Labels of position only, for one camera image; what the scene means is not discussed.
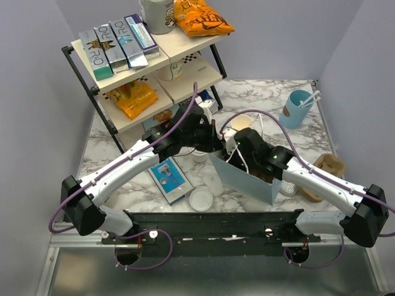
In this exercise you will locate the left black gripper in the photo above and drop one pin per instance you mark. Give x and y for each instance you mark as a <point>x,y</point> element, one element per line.
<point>213,143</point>

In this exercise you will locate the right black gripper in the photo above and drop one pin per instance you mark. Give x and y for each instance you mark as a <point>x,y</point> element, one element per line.
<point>231,158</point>

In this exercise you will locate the single paper cup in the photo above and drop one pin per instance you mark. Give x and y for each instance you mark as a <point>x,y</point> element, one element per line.
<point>199,157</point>

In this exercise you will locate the single brown cup carrier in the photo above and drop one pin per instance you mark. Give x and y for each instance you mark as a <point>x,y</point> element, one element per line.
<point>261,176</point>

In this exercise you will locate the light blue paper bag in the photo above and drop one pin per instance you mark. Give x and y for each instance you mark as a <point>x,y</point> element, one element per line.
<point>241,181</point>

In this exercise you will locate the stack of paper cups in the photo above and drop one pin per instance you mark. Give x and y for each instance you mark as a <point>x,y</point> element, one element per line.
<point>241,122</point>

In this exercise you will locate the stack of white lids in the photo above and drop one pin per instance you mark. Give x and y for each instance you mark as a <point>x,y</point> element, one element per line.
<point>201,200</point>

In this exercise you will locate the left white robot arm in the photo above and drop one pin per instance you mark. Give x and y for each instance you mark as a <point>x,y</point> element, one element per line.
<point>84,200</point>

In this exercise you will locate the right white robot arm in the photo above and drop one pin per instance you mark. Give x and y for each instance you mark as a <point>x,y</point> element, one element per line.
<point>361,212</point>

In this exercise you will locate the blue chip bag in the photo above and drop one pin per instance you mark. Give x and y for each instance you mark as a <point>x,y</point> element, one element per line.
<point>205,96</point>

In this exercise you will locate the blue razor package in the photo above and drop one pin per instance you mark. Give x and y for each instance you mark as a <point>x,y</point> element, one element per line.
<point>171,181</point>

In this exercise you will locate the brown and blue snack bag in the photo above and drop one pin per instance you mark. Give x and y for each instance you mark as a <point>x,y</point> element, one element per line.
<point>160,117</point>

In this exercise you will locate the blue cup with stirrers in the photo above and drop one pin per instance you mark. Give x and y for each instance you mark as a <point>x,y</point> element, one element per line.
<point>293,113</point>

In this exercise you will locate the brown cardboard cup carrier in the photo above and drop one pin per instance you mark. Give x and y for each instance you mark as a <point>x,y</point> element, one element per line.
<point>330,164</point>

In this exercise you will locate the black and cream shelf rack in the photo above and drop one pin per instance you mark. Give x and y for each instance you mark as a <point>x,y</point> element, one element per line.
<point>201,64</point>

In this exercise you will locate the white bowl on shelf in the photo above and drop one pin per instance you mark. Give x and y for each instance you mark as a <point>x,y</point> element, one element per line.
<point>172,71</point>

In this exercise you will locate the yellow snack bag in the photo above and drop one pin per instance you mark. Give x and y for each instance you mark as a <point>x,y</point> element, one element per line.
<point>133,98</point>

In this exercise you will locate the purple and white box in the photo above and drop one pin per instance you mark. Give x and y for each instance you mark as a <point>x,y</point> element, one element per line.
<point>143,37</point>

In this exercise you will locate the orange chip bag top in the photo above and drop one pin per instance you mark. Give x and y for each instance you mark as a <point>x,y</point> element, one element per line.
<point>196,18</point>

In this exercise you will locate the silver R.O carton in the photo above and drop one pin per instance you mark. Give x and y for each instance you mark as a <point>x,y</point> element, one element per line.
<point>112,49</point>

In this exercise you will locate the blue R.O carton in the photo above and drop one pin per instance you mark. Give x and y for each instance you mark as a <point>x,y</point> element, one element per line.
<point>130,46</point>

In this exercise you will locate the teal R.O carton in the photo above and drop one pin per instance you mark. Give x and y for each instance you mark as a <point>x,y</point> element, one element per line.
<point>95,54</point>

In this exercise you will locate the grey printed mug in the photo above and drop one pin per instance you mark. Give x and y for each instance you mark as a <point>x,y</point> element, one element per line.
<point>158,15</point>

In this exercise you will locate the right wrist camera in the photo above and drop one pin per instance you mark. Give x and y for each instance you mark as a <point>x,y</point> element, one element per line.
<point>228,136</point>

